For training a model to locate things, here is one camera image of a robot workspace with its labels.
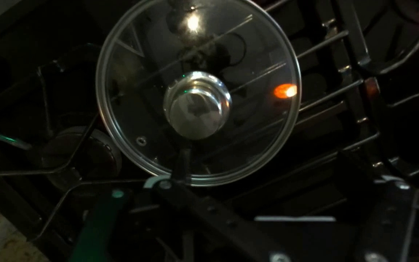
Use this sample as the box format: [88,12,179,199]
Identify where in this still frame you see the black gas stove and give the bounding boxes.
[0,0,419,262]

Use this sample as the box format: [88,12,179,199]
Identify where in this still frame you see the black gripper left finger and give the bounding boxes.
[145,148,292,262]

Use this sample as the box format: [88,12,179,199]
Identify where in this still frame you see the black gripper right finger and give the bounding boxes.
[353,181,417,262]

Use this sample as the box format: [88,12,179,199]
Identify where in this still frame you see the glass pot lid steel knob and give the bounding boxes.
[96,0,301,186]

